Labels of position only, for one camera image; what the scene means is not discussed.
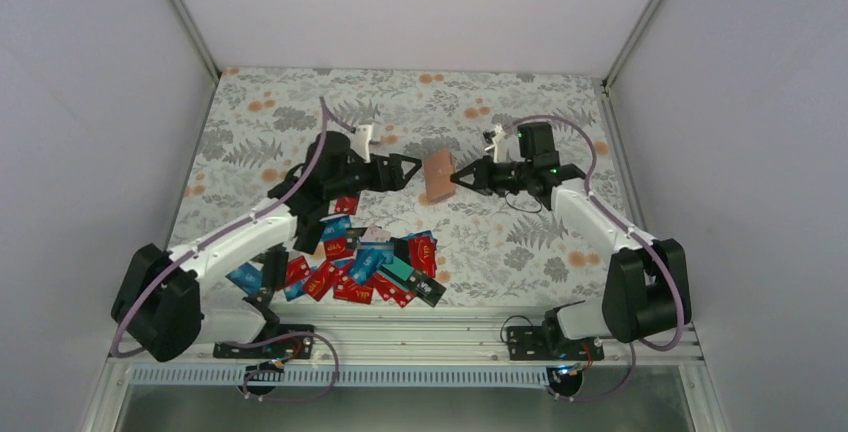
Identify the black card left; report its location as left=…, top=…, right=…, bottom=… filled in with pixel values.
left=293, top=220, right=326, bottom=255

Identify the red vip card right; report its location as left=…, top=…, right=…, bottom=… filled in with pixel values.
left=406, top=235, right=437, bottom=278

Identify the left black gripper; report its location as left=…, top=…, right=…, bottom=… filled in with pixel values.
left=325, top=153, right=420, bottom=200

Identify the white pink card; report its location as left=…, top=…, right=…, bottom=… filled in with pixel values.
left=361, top=225, right=391, bottom=243

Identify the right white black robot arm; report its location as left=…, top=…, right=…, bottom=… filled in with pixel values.
left=451, top=115, right=692, bottom=359

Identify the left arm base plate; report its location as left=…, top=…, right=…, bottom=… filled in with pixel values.
left=212, top=324, right=315, bottom=360

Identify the teal card with black stripe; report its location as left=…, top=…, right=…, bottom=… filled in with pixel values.
left=379, top=256, right=415, bottom=288

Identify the black vip logo card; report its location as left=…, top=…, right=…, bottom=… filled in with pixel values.
left=406, top=270, right=446, bottom=307

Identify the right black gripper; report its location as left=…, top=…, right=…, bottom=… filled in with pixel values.
left=451, top=154, right=533, bottom=198

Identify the aluminium rail frame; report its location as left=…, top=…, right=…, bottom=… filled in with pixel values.
left=83, top=306, right=726, bottom=431

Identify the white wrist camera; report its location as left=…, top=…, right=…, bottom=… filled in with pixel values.
left=350, top=124, right=373, bottom=162
left=483, top=124, right=507, bottom=163

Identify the floral patterned table mat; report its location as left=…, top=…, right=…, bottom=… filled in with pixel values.
left=170, top=67, right=625, bottom=307

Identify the red vip card upper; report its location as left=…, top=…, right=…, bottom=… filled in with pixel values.
left=323, top=234, right=358, bottom=261

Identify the lone red card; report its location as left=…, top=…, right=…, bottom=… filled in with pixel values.
left=334, top=195, right=360, bottom=215

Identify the red vip card bottom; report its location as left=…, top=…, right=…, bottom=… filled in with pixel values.
left=333, top=282, right=374, bottom=305

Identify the blue card far left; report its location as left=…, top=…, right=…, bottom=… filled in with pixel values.
left=226, top=263, right=263, bottom=296

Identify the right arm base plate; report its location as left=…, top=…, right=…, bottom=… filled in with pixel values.
left=504, top=326, right=605, bottom=362

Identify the red vip card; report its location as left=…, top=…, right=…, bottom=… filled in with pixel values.
left=323, top=234, right=358, bottom=261
left=333, top=282, right=374, bottom=305
left=406, top=235, right=437, bottom=278

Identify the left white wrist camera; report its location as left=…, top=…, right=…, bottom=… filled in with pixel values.
left=350, top=124, right=373, bottom=162

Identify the blue diamond card centre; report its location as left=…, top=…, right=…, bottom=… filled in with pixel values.
left=348, top=242, right=394, bottom=285

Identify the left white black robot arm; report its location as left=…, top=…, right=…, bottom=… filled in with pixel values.
left=111, top=132, right=422, bottom=362

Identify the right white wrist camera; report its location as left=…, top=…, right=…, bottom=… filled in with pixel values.
left=483, top=124, right=507, bottom=163

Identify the red card lower left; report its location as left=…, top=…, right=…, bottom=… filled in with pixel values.
left=303, top=261, right=338, bottom=302

